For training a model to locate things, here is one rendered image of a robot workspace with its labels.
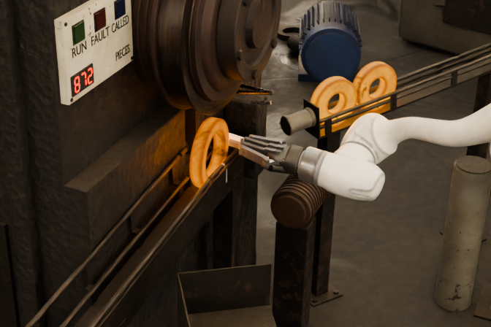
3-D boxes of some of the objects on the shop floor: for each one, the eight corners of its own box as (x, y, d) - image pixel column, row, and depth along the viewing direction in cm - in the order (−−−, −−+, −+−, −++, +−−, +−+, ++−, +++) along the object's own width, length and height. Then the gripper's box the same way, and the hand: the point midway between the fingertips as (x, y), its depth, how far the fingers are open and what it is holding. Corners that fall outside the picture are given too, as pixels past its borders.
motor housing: (262, 333, 282) (268, 187, 257) (288, 294, 300) (295, 153, 274) (301, 345, 278) (311, 198, 252) (325, 304, 295) (336, 163, 270)
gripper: (291, 186, 227) (206, 158, 235) (309, 163, 238) (227, 137, 245) (295, 160, 224) (208, 133, 231) (313, 139, 234) (229, 113, 241)
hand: (230, 139), depth 237 cm, fingers closed
